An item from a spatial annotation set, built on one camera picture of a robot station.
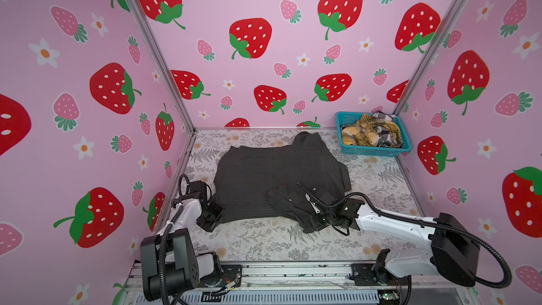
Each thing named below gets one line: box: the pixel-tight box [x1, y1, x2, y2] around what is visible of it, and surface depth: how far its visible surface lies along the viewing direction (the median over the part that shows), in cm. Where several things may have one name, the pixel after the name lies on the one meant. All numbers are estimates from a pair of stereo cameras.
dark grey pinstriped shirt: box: [213, 130, 351, 233], surface depth 102 cm
